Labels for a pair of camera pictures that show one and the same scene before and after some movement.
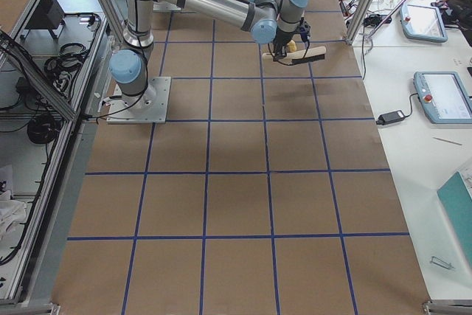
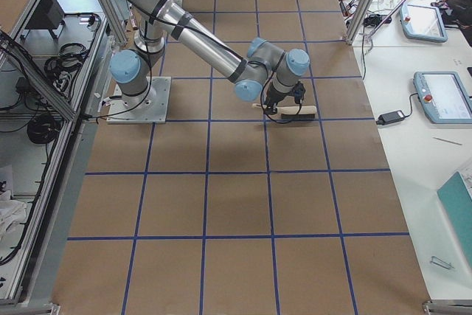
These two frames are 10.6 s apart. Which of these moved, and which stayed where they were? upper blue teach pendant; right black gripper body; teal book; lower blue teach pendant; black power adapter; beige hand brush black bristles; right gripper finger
Moved: right gripper finger; right black gripper body; beige hand brush black bristles
Stayed: teal book; upper blue teach pendant; lower blue teach pendant; black power adapter
